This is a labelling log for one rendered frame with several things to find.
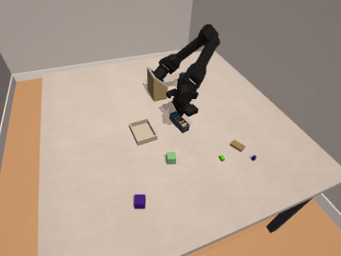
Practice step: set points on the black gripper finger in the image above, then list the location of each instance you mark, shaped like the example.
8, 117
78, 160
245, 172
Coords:
177, 105
181, 111

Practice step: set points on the small purple block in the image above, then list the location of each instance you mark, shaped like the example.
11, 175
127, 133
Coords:
139, 201

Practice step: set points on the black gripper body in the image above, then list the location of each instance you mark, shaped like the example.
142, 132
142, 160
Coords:
188, 109

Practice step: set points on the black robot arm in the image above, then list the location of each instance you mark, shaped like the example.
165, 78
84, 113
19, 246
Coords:
208, 37

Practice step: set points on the light green cube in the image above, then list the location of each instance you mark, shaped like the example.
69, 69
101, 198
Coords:
171, 158

